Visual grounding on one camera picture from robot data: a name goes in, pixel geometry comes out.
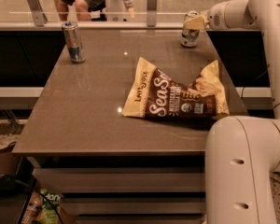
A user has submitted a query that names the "silver blue redbull can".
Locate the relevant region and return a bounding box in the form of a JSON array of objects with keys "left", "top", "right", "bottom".
[{"left": 62, "top": 21, "right": 86, "bottom": 63}]

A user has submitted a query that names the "plastic water bottle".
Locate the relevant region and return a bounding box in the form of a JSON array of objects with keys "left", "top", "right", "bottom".
[{"left": 21, "top": 194, "right": 42, "bottom": 224}]

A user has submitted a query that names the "brown bin left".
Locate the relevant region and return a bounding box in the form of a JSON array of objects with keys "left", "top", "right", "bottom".
[{"left": 0, "top": 142, "right": 21, "bottom": 175}]

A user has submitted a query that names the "green white 7up can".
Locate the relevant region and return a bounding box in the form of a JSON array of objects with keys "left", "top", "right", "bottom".
[{"left": 180, "top": 11, "right": 200, "bottom": 48}]

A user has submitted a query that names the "grey drawer cabinet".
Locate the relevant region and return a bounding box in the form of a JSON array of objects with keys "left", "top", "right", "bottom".
[{"left": 14, "top": 30, "right": 238, "bottom": 224}]

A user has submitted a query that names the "brown yellow chips bag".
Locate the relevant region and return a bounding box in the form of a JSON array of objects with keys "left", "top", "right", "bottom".
[{"left": 122, "top": 58, "right": 230, "bottom": 119}]

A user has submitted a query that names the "glass railing with posts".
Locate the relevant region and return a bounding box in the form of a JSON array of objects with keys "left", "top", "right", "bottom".
[{"left": 0, "top": 0, "right": 262, "bottom": 28}]

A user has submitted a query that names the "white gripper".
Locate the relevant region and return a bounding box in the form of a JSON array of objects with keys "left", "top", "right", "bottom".
[{"left": 184, "top": 2, "right": 228, "bottom": 30}]

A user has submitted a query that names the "green snack bag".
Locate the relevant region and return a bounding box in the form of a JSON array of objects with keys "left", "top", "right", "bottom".
[{"left": 35, "top": 188, "right": 62, "bottom": 224}]

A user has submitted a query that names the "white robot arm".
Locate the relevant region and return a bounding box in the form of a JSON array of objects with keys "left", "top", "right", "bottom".
[{"left": 184, "top": 0, "right": 280, "bottom": 224}]

